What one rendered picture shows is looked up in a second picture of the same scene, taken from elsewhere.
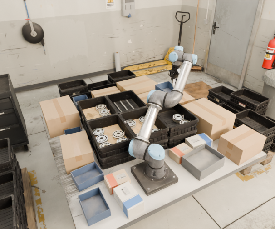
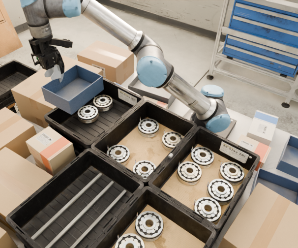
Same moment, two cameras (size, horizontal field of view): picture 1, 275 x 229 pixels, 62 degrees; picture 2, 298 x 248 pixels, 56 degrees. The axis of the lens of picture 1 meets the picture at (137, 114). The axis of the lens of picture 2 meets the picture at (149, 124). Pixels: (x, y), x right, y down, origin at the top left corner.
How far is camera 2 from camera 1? 2.19 m
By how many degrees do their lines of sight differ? 86
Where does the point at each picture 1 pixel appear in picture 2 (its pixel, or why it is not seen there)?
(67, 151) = (295, 221)
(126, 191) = (262, 127)
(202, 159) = (152, 89)
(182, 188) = not seen: hidden behind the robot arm
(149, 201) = (239, 121)
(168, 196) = not seen: hidden behind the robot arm
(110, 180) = (262, 152)
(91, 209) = not seen: outside the picture
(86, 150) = (265, 193)
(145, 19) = not seen: outside the picture
